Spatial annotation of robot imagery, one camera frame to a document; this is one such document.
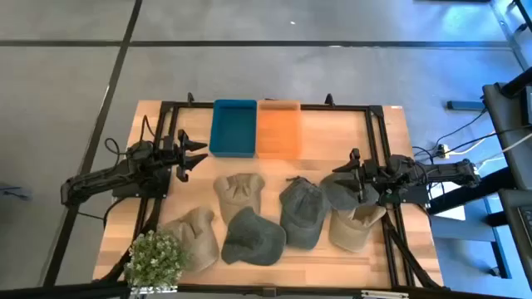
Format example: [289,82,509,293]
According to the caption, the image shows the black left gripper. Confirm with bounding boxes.
[162,129,209,183]

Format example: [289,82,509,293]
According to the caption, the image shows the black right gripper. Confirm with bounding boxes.
[332,148,380,196]

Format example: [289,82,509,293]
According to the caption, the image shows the dark grey cap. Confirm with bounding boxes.
[219,206,288,267]
[278,175,332,251]
[318,172,382,212]

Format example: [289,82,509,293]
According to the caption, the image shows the beige cap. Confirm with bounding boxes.
[160,206,220,273]
[328,203,387,253]
[212,172,266,225]

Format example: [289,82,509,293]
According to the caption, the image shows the blue plastic bin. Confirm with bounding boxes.
[209,98,259,159]

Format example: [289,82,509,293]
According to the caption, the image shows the orange plastic bin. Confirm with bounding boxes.
[256,99,303,160]

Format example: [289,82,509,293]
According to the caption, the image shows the white sheet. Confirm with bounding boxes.
[427,169,467,222]

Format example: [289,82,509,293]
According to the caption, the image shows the green potted plant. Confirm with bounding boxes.
[123,228,190,295]

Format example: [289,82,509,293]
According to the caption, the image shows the black desk leg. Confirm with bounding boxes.
[426,165,516,216]

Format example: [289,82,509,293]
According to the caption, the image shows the blue bar on floor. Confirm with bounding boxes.
[446,100,486,111]

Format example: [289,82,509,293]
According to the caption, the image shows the blue stand leg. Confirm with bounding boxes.
[483,194,513,280]

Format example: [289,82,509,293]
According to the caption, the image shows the grey desk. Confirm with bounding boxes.
[481,68,532,192]

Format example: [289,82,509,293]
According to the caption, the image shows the black keyboard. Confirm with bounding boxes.
[497,189,532,269]

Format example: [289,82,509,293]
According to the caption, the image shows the dark chair base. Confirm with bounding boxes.
[0,181,33,203]

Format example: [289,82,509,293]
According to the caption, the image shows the black horizontal beam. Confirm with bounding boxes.
[0,281,532,299]

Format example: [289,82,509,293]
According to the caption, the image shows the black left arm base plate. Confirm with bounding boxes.
[111,165,172,199]

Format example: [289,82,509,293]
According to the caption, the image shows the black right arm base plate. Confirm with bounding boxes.
[376,182,431,207]

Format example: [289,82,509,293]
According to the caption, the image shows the black aluminium frame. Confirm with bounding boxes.
[93,91,448,292]

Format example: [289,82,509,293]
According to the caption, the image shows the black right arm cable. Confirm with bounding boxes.
[411,145,436,171]

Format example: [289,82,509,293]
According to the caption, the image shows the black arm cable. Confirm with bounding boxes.
[411,145,436,171]
[103,115,158,167]

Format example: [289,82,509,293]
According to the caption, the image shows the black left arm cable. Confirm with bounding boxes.
[103,115,158,167]

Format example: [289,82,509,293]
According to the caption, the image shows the black base cable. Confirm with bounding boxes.
[76,197,126,230]

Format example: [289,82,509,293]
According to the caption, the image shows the black floor cable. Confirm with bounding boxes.
[411,108,532,159]

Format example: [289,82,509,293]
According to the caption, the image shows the silver metal bracket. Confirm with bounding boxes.
[360,289,411,299]

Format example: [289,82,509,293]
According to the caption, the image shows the white floor cable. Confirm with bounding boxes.
[448,132,532,167]

